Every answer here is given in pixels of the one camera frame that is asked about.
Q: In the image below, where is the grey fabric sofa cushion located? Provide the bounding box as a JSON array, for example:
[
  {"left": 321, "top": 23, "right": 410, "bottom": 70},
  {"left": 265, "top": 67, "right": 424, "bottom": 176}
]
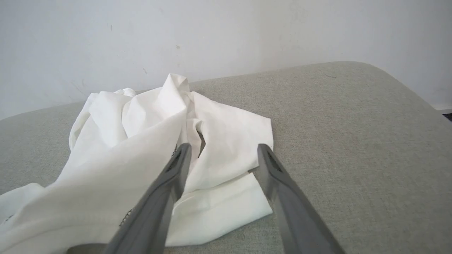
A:
[{"left": 0, "top": 61, "right": 452, "bottom": 254}]

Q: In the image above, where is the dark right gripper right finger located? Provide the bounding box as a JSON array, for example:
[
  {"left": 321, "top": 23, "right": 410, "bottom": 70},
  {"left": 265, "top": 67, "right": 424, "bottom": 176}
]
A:
[{"left": 257, "top": 144, "right": 345, "bottom": 254}]

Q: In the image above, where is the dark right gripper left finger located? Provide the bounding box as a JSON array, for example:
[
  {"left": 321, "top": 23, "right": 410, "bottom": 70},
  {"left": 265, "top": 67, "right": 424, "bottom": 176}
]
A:
[{"left": 102, "top": 143, "right": 192, "bottom": 254}]

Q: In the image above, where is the white t-shirt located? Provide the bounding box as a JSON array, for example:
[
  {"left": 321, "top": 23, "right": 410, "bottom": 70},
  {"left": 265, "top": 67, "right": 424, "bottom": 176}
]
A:
[{"left": 0, "top": 73, "right": 274, "bottom": 254}]

